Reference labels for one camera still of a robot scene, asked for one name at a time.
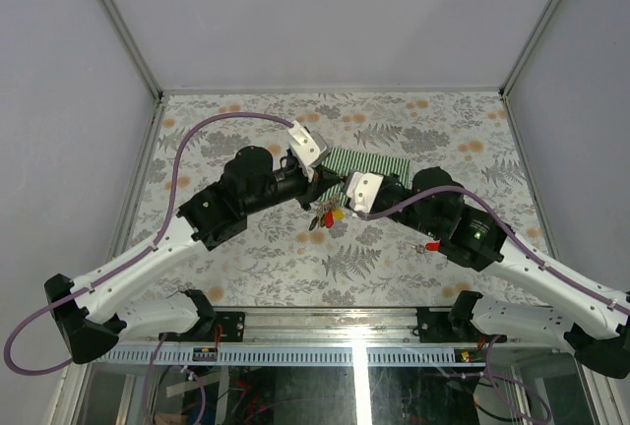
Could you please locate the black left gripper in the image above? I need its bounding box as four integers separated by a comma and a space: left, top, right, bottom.
245, 161, 342, 217

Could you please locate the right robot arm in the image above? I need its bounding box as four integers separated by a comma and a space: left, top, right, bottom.
357, 167, 629, 379

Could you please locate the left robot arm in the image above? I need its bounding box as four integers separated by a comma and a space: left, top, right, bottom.
44, 146, 342, 364

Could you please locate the silver keys bunch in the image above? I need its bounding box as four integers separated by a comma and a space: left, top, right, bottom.
308, 197, 345, 231

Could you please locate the green white striped cloth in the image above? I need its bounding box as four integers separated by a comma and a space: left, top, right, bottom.
318, 148, 410, 202

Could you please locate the floral tablecloth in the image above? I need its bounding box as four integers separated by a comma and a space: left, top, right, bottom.
132, 91, 545, 307

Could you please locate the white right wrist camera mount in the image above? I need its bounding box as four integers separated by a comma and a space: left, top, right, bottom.
344, 171, 384, 213

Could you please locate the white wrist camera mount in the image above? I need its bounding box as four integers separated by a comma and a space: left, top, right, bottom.
344, 171, 384, 213
287, 120, 330, 182

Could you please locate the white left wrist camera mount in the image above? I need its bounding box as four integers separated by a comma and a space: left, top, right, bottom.
287, 120, 330, 182

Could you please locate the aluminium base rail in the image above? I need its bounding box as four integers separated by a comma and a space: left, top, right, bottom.
93, 305, 518, 366

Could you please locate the left aluminium frame post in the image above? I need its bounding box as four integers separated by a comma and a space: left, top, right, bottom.
96, 0, 163, 105

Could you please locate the aluminium frame post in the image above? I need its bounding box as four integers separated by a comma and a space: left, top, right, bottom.
96, 0, 163, 105
499, 0, 563, 98

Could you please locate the right aluminium frame post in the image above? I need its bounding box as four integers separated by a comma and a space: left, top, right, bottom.
499, 0, 563, 98

